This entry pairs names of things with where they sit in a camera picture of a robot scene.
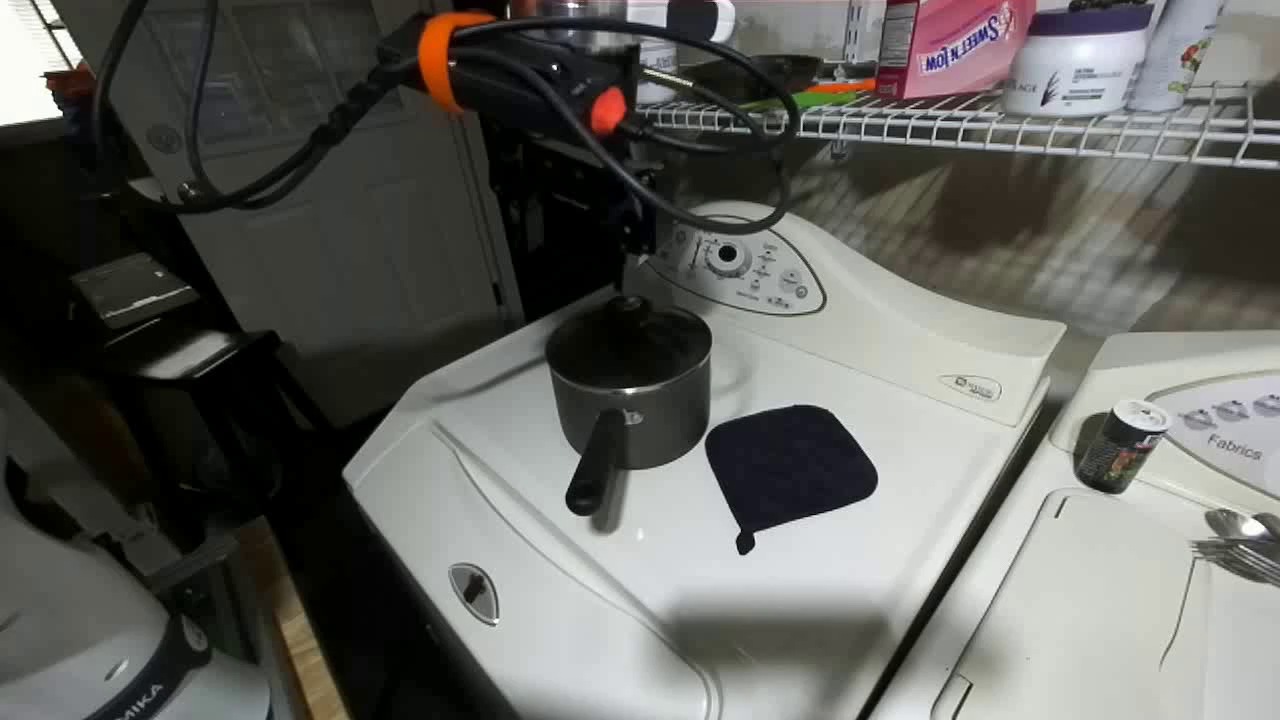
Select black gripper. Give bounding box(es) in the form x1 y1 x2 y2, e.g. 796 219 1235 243
529 120 666 305

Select glass lid with black knob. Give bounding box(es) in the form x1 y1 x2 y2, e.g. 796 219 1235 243
543 286 715 394

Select dark navy pot holder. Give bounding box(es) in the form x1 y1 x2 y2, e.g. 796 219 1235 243
701 401 885 559

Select white washing machine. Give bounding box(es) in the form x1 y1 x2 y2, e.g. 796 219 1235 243
340 196 1074 720

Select white panel door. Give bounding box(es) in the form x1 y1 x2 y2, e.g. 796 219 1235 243
78 0 529 433

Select pink cardboard box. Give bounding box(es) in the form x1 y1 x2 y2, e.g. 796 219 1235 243
875 0 1039 104

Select black stand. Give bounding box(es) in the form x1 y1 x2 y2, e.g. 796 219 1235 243
95 323 343 553

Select white tub purple label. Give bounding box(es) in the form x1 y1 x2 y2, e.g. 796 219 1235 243
999 5 1159 125

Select wooden plank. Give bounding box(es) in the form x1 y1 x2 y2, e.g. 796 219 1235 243
247 515 354 720

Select flat black box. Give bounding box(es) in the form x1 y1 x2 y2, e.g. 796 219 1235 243
67 252 199 336

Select black stove knob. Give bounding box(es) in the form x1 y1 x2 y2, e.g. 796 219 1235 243
1074 394 1175 497

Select white dryer machine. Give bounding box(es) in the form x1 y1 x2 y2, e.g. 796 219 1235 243
873 326 1280 720

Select white bottle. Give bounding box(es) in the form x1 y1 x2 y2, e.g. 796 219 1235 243
1125 0 1231 115

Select metal spoon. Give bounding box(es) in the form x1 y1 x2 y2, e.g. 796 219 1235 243
1200 504 1280 553

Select metal utensil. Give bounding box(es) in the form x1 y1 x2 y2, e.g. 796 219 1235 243
1192 531 1280 591

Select black cable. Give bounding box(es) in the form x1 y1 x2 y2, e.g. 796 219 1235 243
87 0 451 219
451 12 810 239

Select dark grey pot black handle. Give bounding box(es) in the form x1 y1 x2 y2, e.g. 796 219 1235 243
541 292 715 518

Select black wrist camera orange bands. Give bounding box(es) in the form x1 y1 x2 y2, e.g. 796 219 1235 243
380 6 636 142

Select white wire shelf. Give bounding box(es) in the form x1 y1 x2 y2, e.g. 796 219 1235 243
636 81 1280 176

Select white appliance with black strap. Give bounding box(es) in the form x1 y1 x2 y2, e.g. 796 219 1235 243
0 384 275 720

